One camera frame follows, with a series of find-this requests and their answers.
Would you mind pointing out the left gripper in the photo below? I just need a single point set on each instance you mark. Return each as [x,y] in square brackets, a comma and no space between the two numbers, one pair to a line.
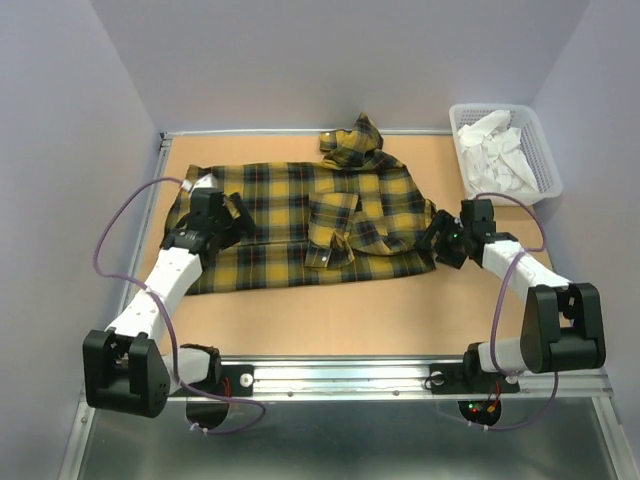
[243,224]

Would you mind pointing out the yellow plaid long sleeve shirt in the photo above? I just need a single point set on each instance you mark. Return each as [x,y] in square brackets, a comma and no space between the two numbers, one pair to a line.
[356,215]

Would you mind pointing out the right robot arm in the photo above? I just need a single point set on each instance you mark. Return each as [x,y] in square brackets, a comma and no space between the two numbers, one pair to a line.
[562,327]

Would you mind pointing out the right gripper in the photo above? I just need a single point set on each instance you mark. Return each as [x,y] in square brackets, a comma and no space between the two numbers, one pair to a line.
[438,222]

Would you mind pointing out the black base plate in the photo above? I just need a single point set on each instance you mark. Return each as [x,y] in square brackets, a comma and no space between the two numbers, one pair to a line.
[235,380]
[454,379]

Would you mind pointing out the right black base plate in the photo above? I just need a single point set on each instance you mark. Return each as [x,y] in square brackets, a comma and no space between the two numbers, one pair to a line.
[454,379]

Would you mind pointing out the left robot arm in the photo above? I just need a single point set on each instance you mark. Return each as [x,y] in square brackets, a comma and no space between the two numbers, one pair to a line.
[124,370]

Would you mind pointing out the white plastic laundry basket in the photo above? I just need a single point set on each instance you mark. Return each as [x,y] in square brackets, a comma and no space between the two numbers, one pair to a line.
[533,144]

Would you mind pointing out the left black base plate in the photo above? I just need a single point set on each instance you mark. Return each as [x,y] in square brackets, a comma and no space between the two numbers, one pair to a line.
[235,380]

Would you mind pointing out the aluminium mounting rail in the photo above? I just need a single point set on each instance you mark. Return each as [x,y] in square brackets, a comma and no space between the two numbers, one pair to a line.
[337,378]

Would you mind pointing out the white shirt in basket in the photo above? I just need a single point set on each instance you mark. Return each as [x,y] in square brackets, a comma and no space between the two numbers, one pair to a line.
[492,156]

